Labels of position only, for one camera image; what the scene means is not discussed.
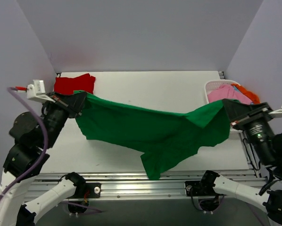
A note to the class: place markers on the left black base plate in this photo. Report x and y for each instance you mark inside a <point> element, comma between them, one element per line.
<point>88,190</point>

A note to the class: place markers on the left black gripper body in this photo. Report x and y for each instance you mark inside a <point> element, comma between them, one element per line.
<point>66,105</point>

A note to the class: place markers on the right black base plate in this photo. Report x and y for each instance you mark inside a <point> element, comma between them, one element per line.
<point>195,188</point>

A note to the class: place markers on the orange t-shirt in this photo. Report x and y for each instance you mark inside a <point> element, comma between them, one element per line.
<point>250,95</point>

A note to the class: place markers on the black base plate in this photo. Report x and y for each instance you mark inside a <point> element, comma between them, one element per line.
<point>195,188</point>
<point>88,190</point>

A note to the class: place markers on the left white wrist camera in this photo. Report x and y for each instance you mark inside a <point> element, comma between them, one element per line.
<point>36,92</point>

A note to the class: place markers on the green t-shirt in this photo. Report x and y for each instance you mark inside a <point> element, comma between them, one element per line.
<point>164,139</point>

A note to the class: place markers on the folded red t-shirt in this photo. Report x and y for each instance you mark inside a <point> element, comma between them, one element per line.
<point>67,86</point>

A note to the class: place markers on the aluminium rail frame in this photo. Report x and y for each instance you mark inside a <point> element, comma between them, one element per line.
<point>119,169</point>

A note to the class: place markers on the white plastic laundry basket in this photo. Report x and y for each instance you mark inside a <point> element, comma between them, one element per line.
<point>214,84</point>

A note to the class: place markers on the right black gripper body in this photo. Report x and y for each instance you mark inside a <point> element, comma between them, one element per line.
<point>249,116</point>

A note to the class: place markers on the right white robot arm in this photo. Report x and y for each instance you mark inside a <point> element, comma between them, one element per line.
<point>268,197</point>

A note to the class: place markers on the pink t-shirt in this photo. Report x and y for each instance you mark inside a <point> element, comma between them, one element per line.
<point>226,91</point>

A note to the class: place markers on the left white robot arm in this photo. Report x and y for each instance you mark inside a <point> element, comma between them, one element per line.
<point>33,136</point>

